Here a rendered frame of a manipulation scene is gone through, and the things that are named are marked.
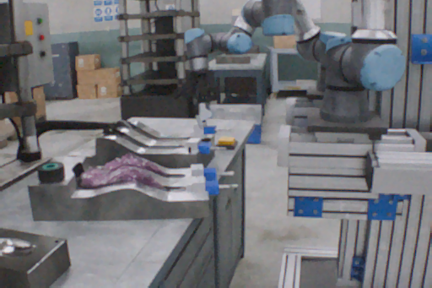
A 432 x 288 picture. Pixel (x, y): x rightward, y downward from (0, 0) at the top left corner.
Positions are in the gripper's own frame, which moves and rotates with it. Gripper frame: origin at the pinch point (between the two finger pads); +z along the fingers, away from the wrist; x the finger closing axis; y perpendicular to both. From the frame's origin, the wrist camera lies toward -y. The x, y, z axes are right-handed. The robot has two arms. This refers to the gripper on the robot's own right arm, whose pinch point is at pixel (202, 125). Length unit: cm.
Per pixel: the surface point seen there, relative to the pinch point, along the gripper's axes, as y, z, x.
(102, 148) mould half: -32.4, 2.6, -18.0
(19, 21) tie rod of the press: -65, -52, -15
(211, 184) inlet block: 11.5, 14.2, -37.8
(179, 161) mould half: -4.4, 10.0, -17.3
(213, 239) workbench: -2.9, 46.2, 5.7
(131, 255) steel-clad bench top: -1, 24, -68
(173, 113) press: -141, 5, 365
